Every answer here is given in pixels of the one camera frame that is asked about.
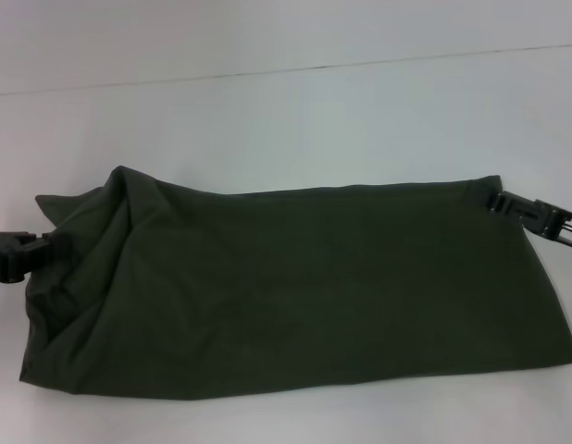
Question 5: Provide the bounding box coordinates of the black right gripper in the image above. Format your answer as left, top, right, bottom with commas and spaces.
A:
480, 190, 572, 253

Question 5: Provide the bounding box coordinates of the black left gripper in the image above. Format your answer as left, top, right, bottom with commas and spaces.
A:
0, 229, 60, 297

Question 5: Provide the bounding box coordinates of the dark green printed T-shirt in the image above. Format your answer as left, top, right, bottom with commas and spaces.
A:
18, 165, 572, 413

